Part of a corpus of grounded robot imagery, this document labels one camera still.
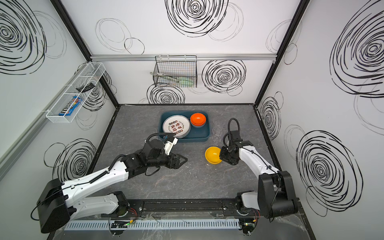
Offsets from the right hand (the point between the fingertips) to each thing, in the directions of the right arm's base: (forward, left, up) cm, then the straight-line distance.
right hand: (220, 157), depth 87 cm
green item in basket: (+34, +22, +29) cm, 50 cm away
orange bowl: (+29, +13, 0) cm, 32 cm away
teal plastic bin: (+18, +14, -3) cm, 23 cm away
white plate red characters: (+26, +27, -1) cm, 37 cm away
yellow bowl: (+4, +4, -6) cm, 8 cm away
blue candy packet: (+11, +75, +31) cm, 82 cm away
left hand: (-7, +20, +12) cm, 24 cm away
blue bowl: (+23, +13, -1) cm, 27 cm away
